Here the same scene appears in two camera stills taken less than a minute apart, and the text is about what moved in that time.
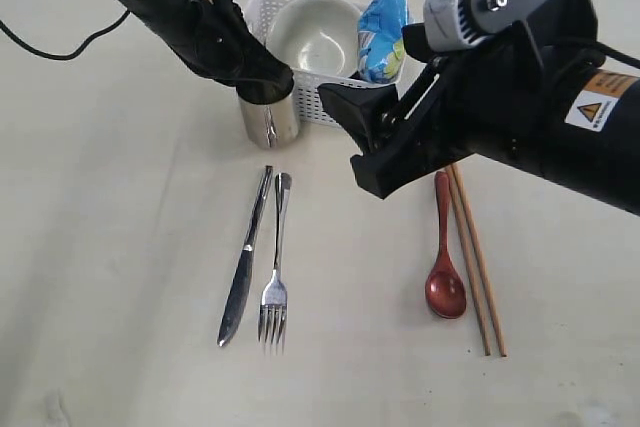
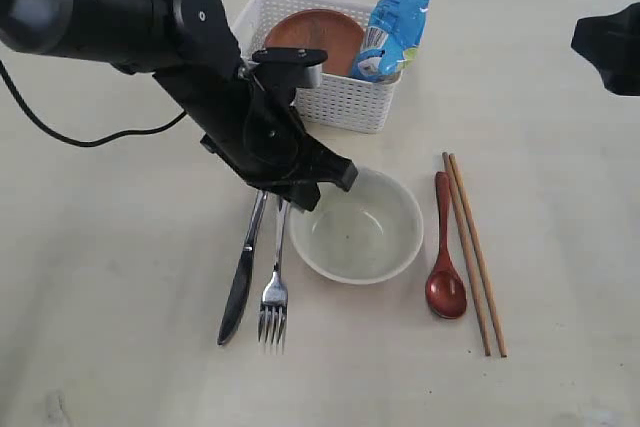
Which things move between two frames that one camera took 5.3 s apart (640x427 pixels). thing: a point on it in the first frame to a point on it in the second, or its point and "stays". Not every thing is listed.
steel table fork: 274,302 stays
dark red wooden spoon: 445,291 stays
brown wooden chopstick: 479,260 stays
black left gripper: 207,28 to 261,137
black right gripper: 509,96 to 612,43
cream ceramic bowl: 315,35 to 363,235
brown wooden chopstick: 467,258 stays
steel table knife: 241,285 stays
